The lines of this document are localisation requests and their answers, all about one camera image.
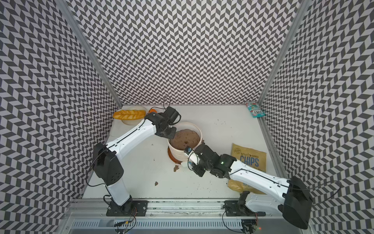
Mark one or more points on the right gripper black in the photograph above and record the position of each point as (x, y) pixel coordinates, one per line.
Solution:
(200, 172)

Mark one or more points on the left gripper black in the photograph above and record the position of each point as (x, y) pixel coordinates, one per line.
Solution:
(171, 136)

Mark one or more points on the white ceramic pot with mud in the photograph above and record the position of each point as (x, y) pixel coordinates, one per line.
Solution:
(187, 135)

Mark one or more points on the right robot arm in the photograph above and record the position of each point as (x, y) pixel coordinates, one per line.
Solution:
(292, 195)

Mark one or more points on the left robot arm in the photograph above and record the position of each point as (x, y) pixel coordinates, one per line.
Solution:
(107, 157)

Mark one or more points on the baguette bread loaf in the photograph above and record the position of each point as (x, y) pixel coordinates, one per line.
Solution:
(129, 115)

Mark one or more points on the yellow chips bag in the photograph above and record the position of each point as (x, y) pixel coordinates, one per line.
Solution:
(250, 157)

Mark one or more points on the teal snack packet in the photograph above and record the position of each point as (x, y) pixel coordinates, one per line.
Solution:
(254, 109)

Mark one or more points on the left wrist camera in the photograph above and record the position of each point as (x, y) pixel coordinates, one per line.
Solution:
(172, 116)

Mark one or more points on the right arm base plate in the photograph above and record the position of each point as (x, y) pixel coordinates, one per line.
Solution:
(239, 208)

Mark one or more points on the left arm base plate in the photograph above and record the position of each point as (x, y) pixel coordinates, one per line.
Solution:
(131, 207)

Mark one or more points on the aluminium front rail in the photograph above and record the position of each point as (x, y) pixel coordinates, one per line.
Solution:
(178, 216)

